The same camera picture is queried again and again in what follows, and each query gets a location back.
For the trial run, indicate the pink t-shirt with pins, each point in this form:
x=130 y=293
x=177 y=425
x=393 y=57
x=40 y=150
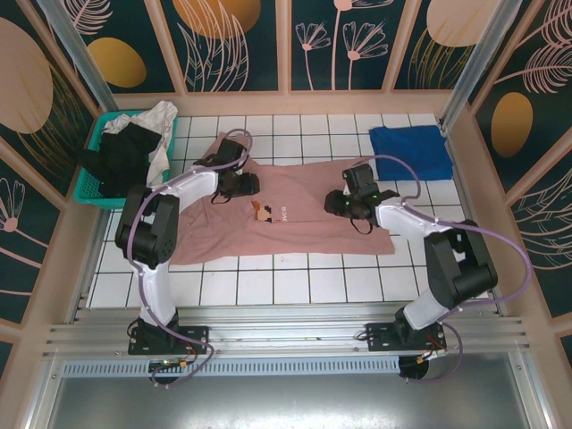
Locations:
x=304 y=201

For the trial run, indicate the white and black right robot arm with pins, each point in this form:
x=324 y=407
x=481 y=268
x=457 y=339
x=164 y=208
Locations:
x=460 y=263

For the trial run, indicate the aluminium corner post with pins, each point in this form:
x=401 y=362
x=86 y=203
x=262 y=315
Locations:
x=485 y=58
x=80 y=58

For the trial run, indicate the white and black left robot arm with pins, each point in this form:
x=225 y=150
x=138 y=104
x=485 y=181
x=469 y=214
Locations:
x=154 y=290

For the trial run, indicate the green plastic basket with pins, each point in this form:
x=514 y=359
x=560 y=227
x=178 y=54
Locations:
x=89 y=190

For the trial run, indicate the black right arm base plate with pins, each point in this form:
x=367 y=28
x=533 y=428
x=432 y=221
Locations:
x=380 y=337

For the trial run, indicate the blue folded t-shirt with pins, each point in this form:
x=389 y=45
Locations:
x=411 y=152

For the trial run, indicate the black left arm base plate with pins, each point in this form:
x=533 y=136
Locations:
x=194 y=337

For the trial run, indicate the white t-shirt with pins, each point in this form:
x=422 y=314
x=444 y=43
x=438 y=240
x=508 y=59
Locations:
x=156 y=117

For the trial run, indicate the black t-shirt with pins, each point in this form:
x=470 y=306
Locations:
x=120 y=156

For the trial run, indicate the aluminium mounting rail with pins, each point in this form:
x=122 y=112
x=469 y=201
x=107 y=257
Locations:
x=286 y=322

